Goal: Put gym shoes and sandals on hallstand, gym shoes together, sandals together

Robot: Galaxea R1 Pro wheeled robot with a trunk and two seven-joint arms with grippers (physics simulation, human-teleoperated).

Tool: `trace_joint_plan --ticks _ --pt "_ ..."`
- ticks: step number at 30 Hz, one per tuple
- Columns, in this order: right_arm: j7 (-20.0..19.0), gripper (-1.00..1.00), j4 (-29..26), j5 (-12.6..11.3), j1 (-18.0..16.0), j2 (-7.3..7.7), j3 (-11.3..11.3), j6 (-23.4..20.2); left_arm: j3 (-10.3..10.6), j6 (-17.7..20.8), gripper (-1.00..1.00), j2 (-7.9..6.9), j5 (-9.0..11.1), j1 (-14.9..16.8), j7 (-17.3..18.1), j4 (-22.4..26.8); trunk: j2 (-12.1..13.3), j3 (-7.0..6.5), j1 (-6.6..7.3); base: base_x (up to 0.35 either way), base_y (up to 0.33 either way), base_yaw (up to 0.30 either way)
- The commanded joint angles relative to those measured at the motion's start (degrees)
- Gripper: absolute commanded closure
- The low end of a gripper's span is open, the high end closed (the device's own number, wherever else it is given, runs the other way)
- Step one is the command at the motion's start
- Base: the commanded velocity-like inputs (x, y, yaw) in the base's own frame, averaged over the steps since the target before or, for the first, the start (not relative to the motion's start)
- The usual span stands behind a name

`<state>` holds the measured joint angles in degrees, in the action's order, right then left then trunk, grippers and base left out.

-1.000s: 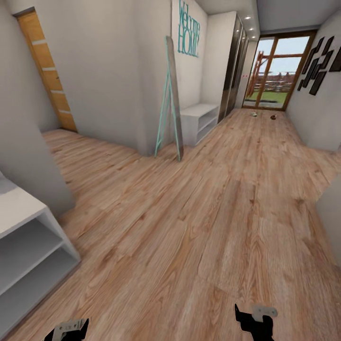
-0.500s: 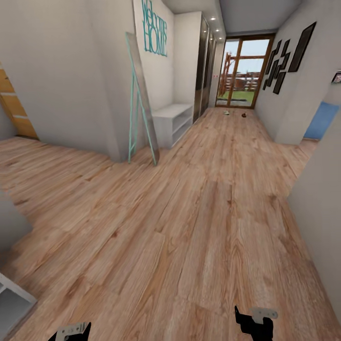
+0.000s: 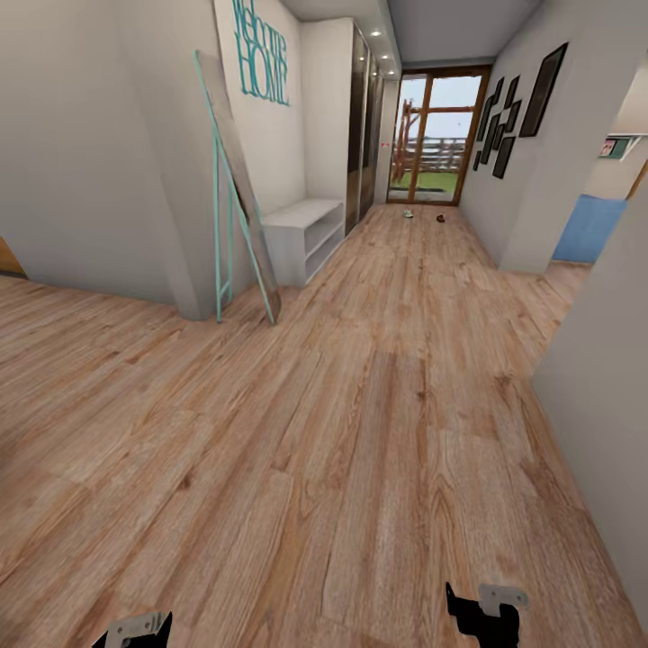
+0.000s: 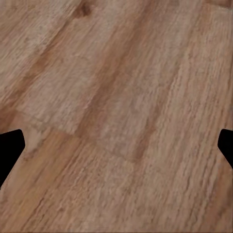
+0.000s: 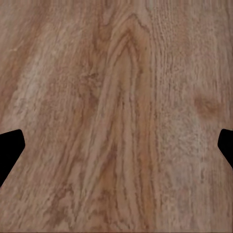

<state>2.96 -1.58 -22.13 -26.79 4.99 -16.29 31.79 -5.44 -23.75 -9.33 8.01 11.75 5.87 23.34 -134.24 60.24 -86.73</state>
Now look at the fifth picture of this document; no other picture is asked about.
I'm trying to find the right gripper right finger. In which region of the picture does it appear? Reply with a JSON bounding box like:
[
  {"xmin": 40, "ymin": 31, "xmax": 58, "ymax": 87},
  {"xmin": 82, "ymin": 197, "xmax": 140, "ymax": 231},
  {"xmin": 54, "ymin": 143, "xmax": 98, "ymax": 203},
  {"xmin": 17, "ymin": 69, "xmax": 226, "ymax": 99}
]
[{"xmin": 217, "ymin": 129, "xmax": 233, "ymax": 168}]

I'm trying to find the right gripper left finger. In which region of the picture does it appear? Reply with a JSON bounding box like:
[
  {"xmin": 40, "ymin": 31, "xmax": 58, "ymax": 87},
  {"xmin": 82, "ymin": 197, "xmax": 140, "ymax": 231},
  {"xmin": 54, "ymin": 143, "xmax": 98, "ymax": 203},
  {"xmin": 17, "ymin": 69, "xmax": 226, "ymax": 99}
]
[{"xmin": 0, "ymin": 129, "xmax": 25, "ymax": 187}]

